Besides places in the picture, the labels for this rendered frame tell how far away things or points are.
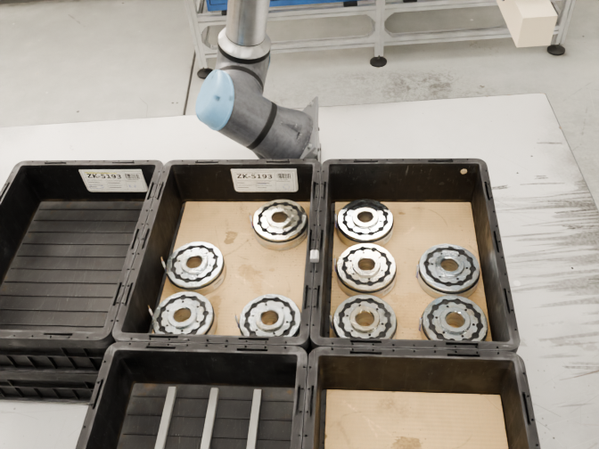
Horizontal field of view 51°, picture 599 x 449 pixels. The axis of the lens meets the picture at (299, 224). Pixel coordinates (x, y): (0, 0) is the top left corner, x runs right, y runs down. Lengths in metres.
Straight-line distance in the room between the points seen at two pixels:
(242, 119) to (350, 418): 0.66
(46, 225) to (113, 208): 0.13
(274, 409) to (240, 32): 0.77
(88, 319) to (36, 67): 2.47
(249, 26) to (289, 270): 0.52
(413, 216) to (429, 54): 2.00
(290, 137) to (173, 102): 1.67
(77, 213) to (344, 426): 0.69
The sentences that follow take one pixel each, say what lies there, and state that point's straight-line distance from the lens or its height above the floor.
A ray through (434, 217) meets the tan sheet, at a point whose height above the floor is 0.83.
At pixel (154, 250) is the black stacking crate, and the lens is 1.12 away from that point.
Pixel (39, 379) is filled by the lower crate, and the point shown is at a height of 0.80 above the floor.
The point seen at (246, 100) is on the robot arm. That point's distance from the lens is 1.33.
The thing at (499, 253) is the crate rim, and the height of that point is 0.93.
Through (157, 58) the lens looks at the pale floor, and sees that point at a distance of 3.31.
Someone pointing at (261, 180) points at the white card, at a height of 0.89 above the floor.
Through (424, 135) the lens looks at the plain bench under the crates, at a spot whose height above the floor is 0.70.
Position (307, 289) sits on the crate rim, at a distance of 0.97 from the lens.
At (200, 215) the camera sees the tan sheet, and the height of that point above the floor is 0.83.
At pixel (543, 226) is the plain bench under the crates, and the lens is 1.41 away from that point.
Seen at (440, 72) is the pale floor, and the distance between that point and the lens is 3.03.
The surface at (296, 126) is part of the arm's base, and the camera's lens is 1.36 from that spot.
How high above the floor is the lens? 1.72
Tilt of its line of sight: 48 degrees down
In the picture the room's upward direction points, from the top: 6 degrees counter-clockwise
